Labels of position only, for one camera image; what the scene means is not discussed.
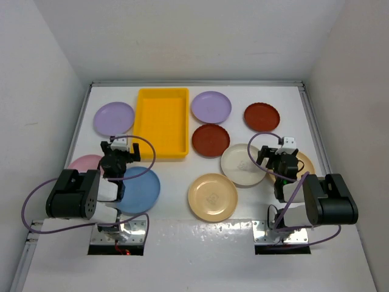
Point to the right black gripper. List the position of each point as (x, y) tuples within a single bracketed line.
[(266, 152)]

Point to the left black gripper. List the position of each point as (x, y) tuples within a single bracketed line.
[(104, 145)]

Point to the white plate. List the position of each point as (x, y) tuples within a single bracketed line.
[(239, 168)]

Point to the purple plate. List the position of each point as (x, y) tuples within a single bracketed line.
[(114, 118), (211, 107)]

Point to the pink plate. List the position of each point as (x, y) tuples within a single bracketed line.
[(85, 163)]

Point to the blue plate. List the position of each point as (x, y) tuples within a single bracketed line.
[(141, 193)]

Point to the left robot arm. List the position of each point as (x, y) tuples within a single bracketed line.
[(83, 195)]

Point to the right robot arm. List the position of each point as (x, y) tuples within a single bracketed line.
[(311, 201)]

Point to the yellow plastic bin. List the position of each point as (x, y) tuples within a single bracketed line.
[(162, 118)]

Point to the red plate far right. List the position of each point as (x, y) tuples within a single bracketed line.
[(261, 117)]

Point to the red plate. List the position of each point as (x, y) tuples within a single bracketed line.
[(210, 140), (261, 117)]

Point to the tan plate right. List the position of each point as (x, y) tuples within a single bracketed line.
[(307, 164)]

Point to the tan plate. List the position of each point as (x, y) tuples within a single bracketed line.
[(307, 164), (212, 197)]

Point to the red plate centre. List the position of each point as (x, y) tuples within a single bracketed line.
[(210, 140)]

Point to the tan plate front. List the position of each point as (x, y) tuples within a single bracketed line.
[(212, 197)]

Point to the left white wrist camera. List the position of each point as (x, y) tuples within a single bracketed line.
[(119, 142)]

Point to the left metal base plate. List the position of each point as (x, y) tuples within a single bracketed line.
[(131, 233)]

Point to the metal base plate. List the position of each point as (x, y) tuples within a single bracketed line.
[(131, 233), (263, 235)]

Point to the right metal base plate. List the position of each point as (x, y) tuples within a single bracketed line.
[(263, 235)]

